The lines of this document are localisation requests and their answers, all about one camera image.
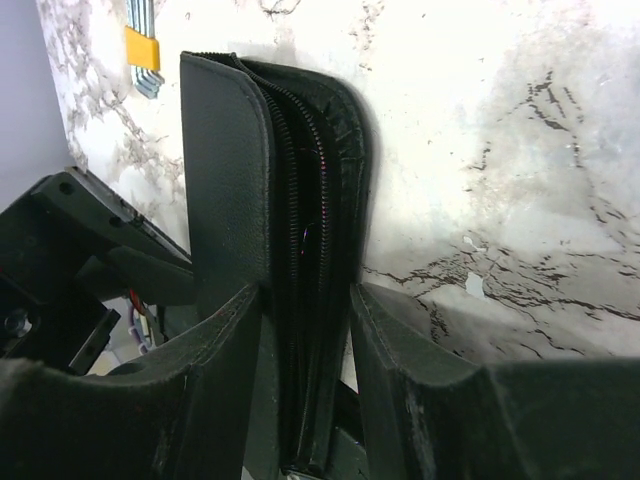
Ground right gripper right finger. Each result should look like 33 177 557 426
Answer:
350 284 639 479

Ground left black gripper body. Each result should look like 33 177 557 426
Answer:
1 167 195 375

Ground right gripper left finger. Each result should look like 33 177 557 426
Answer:
1 285 260 479

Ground yellow grey hair clips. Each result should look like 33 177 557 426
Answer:
124 0 164 100

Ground black fabric tool case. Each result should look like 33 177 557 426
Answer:
180 51 373 478

